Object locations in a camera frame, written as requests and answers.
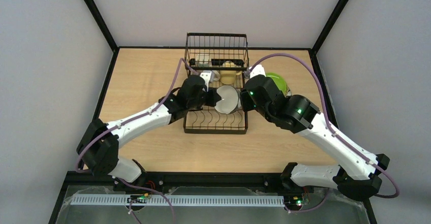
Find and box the green plate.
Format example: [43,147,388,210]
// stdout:
[266,73,289,95]

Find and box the white bowl dark rim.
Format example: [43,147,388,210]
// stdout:
[214,85,239,114]

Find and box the yellow handled mug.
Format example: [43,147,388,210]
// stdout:
[219,61,242,85]

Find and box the cream ceramic mug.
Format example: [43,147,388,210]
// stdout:
[195,53,220,83]

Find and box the black wire dish rack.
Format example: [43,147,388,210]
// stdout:
[183,32,250,135]

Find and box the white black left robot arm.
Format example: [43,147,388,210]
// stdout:
[76,71,221,183]

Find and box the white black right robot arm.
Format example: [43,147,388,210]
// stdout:
[240,75,390,201]

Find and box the blue striped white plate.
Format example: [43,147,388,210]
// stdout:
[285,88,292,97]

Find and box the right controller board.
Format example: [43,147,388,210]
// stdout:
[284,194,310,206]

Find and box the controller board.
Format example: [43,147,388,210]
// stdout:
[284,194,310,206]
[127,195,151,204]

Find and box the left controller board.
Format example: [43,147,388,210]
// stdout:
[127,195,151,204]

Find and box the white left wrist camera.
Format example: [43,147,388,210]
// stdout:
[199,70,215,90]

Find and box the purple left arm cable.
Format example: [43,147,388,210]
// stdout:
[74,58,203,224]

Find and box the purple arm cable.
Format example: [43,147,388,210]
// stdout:
[248,53,401,215]
[74,58,203,224]

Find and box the black aluminium frame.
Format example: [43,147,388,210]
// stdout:
[48,0,378,224]

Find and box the white slotted cable duct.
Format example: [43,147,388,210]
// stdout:
[70,194,284,207]

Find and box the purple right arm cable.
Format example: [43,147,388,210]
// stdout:
[248,53,401,215]

